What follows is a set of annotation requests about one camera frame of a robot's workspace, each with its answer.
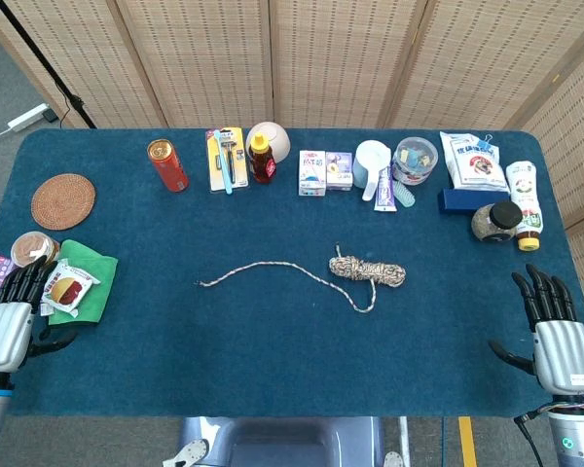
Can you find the white power strip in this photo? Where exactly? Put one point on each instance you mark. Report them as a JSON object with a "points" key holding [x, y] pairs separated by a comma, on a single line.
{"points": [[26, 118]]}

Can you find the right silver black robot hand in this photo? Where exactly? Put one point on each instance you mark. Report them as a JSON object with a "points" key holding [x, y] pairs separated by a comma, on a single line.
{"points": [[564, 355]]}

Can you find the blue binder clip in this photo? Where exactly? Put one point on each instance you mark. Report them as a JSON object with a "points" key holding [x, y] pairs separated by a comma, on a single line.
{"points": [[489, 142]]}

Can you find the brown sealed pudding cup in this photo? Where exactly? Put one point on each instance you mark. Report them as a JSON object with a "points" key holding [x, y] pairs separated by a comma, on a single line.
{"points": [[29, 248]]}

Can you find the white milk carton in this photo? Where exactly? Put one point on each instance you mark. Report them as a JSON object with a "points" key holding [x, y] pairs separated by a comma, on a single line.
{"points": [[312, 172]]}

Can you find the white squeeze sauce bottle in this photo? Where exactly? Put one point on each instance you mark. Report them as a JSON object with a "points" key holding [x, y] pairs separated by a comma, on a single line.
{"points": [[526, 194]]}

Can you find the white powder bag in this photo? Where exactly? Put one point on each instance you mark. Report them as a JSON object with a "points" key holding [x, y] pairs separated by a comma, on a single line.
{"points": [[474, 165]]}

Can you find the navy blue flat box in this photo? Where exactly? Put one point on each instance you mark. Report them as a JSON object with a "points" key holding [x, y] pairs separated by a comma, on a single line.
{"points": [[455, 200]]}

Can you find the black power plug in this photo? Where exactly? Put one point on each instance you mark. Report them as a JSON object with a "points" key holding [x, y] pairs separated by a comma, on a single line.
{"points": [[50, 116]]}

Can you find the light blue toothbrush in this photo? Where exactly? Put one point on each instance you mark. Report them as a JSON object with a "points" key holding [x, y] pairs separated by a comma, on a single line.
{"points": [[224, 163]]}

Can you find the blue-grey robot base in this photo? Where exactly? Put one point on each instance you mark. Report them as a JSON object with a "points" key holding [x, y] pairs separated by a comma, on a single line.
{"points": [[282, 442]]}

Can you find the round woven rattan coaster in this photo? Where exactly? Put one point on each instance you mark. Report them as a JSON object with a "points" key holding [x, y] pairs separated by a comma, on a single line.
{"points": [[63, 202]]}

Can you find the purple white small box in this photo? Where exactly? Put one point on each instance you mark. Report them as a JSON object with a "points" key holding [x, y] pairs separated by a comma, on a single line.
{"points": [[339, 170]]}

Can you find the beige upturned bowl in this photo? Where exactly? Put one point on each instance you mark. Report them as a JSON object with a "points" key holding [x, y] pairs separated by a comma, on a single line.
{"points": [[278, 141]]}

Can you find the red drink can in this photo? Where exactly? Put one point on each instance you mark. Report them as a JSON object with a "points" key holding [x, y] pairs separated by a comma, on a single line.
{"points": [[171, 170]]}

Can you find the razor on yellow blister card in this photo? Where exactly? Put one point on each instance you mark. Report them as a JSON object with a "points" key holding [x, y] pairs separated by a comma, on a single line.
{"points": [[241, 165]]}

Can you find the pale blue comb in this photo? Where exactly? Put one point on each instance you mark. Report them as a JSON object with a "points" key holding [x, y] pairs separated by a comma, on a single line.
{"points": [[405, 194]]}

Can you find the red white snack packet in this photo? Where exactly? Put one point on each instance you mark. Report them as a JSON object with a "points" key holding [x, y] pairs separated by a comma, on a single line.
{"points": [[68, 289]]}

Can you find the purple white toothpaste tube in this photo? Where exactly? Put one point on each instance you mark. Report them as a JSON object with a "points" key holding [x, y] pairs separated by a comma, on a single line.
{"points": [[385, 192]]}

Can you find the glass jar with black lid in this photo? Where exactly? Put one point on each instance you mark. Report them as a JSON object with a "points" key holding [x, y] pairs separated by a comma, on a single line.
{"points": [[494, 224]]}

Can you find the honey bottle with yellow cap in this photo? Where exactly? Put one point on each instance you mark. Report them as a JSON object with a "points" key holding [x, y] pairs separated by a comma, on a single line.
{"points": [[262, 163]]}

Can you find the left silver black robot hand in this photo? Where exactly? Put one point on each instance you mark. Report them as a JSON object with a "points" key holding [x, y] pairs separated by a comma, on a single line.
{"points": [[5, 335]]}

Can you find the clear tub of clips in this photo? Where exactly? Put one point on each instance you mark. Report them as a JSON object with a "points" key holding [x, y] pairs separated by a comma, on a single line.
{"points": [[415, 160]]}

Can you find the green cloth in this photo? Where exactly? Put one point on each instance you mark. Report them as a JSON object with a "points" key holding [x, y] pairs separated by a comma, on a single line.
{"points": [[102, 287]]}

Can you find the black tripod stand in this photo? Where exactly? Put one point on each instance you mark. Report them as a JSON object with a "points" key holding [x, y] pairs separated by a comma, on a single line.
{"points": [[39, 58]]}

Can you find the bamboo folding screen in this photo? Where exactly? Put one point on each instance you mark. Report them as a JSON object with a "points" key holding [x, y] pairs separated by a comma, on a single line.
{"points": [[321, 58]]}

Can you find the white plastic measuring cup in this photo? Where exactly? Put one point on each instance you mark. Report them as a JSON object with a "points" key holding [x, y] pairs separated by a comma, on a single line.
{"points": [[370, 160]]}

